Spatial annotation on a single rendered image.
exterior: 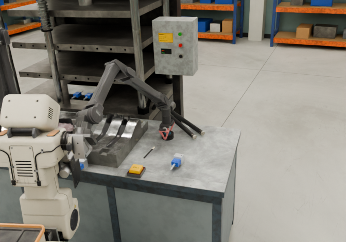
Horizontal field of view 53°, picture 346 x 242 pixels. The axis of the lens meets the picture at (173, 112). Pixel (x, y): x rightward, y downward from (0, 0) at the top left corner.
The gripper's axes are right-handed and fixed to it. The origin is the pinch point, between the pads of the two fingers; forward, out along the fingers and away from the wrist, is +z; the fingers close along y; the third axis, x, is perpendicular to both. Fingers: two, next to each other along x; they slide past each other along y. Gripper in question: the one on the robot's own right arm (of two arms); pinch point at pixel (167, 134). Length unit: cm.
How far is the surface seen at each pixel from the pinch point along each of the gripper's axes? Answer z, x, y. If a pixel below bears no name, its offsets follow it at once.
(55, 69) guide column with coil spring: -26, 105, 37
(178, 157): -3.0, -16.0, -28.5
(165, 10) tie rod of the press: -61, 32, 103
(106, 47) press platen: -45, 59, 41
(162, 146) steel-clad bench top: 2.4, -0.5, -10.9
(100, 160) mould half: -1.5, 27.9, -39.9
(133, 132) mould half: -7.2, 17.3, -14.2
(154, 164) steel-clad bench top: 2.2, -2.3, -31.4
